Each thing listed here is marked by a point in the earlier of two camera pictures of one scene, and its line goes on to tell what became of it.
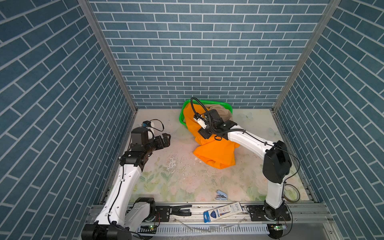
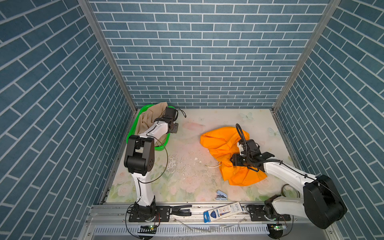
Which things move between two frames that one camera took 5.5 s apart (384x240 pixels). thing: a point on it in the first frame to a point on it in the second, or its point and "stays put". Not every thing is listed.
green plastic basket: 204,103 to 132,128
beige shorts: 224,113 to 148,115
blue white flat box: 222,212 stays put
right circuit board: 277,227 stays put
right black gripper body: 209,130 to 243,160
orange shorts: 215,152 to 223,141
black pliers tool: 175,210 stays put
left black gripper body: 158,144 to 174,128
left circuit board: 147,229 stays put
